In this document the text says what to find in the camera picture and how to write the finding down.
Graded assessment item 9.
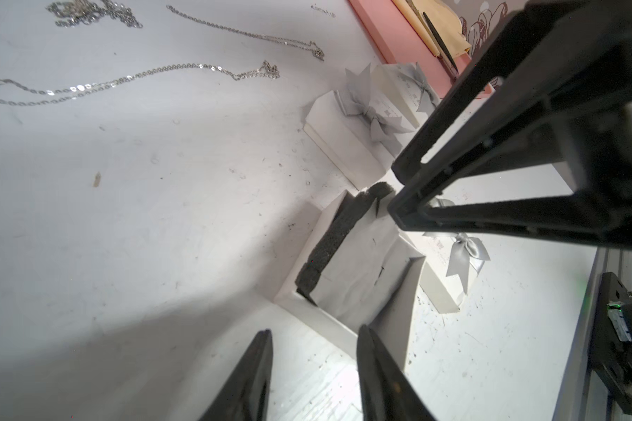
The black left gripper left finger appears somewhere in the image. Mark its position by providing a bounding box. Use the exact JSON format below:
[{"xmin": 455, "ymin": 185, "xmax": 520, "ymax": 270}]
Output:
[{"xmin": 199, "ymin": 329, "xmax": 273, "ymax": 421}]

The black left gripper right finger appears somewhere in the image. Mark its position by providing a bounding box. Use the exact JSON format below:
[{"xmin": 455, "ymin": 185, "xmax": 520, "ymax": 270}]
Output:
[{"xmin": 356, "ymin": 325, "xmax": 435, "ymax": 421}]

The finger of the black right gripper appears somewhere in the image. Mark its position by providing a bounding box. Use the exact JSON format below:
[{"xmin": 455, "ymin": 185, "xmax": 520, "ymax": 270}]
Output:
[
  {"xmin": 391, "ymin": 1, "xmax": 632, "ymax": 184},
  {"xmin": 389, "ymin": 184, "xmax": 632, "ymax": 250}
]

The white jewelry box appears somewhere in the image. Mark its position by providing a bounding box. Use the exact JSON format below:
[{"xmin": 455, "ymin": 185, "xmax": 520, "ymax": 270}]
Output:
[
  {"xmin": 304, "ymin": 66, "xmax": 418, "ymax": 191},
  {"xmin": 274, "ymin": 182, "xmax": 428, "ymax": 368}
]

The white lift-off box lid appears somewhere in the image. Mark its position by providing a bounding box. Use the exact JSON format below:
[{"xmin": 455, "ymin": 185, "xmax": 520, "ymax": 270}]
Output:
[{"xmin": 371, "ymin": 63, "xmax": 441, "ymax": 128}]

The beige folded cloth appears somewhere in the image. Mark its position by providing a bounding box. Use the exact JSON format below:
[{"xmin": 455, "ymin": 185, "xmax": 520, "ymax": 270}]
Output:
[{"xmin": 393, "ymin": 0, "xmax": 472, "ymax": 59}]

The black spoon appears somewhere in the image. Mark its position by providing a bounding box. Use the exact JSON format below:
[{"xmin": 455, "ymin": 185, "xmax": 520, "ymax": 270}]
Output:
[{"xmin": 421, "ymin": 12, "xmax": 459, "ymax": 79}]

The pink plastic tray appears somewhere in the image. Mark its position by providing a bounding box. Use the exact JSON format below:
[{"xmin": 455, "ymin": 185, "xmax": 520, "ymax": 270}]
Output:
[{"xmin": 350, "ymin": 0, "xmax": 508, "ymax": 98}]

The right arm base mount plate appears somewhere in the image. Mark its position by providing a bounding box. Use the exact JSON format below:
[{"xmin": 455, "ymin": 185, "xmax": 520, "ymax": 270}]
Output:
[{"xmin": 589, "ymin": 272, "xmax": 632, "ymax": 416}]

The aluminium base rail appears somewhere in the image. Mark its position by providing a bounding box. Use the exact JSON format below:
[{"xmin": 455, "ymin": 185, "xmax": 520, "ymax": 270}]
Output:
[{"xmin": 552, "ymin": 249, "xmax": 632, "ymax": 420}]

